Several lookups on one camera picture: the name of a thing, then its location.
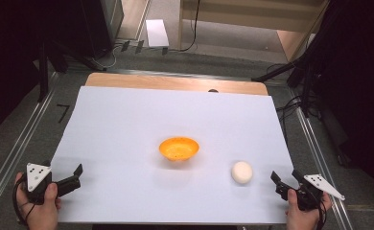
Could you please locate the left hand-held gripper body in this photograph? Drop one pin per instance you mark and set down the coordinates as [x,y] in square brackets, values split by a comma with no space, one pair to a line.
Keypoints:
[36,187]

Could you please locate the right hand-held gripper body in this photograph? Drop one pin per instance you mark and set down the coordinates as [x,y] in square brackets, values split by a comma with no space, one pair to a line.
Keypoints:
[309,198]

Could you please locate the white round bun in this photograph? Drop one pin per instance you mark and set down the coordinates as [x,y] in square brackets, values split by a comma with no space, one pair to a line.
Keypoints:
[242,172]

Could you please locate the orange bowl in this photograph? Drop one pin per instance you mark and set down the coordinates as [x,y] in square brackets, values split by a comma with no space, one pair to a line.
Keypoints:
[179,149]

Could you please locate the person's right hand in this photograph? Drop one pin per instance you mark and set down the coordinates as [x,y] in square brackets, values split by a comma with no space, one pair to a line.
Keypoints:
[303,220]

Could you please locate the person's left hand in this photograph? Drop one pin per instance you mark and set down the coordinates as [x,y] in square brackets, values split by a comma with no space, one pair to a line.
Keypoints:
[42,215]

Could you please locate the white paper sheet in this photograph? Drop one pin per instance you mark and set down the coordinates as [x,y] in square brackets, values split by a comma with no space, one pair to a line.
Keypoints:
[143,191]

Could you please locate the black metal stand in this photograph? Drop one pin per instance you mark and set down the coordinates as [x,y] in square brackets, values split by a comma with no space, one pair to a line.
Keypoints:
[43,73]
[306,73]

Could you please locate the small dark knob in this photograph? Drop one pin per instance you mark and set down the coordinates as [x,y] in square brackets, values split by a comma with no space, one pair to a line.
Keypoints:
[213,91]

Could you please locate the wooden table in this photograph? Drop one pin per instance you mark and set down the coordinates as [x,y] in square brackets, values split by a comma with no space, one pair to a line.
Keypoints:
[175,83]

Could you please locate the dark cabinet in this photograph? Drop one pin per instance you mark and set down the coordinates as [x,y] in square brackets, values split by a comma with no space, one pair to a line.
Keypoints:
[102,25]

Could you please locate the white flat box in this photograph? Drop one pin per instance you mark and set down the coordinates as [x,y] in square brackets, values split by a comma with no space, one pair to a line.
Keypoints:
[157,33]

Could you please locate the light wooden shelf unit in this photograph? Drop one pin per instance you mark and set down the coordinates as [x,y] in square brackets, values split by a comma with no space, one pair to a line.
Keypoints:
[255,16]

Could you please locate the metal floor rail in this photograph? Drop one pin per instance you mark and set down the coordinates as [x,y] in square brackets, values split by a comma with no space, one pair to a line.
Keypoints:
[182,74]
[18,147]
[319,159]

